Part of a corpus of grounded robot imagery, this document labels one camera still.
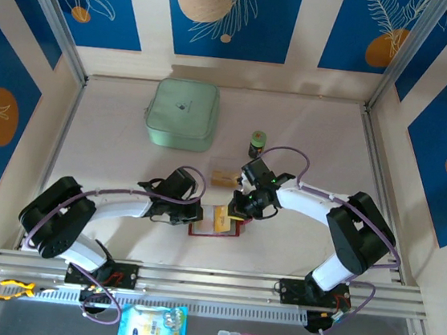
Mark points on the red card holder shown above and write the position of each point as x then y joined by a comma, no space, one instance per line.
236,229

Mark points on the yellow credit card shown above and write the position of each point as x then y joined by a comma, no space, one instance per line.
221,220

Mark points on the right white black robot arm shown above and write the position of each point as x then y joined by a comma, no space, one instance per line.
304,201

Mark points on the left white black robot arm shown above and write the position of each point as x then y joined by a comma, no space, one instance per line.
120,207

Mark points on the clear acrylic card tray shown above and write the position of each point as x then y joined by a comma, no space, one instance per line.
224,162

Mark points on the small green-lid dark bottle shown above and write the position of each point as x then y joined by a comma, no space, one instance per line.
257,143

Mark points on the mint green zip pouch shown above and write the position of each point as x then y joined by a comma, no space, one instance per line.
183,112

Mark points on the blue white snack packet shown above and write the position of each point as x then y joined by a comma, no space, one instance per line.
151,325

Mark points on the aluminium mounting rail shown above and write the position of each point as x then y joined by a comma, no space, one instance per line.
210,281

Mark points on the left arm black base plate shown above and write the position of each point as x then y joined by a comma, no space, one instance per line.
128,276

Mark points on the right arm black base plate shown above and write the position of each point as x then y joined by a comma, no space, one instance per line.
292,290

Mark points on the aluminium side rail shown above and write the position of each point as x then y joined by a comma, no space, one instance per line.
59,136
377,161

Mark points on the aluminium frame post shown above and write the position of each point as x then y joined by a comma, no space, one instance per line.
51,10
407,47

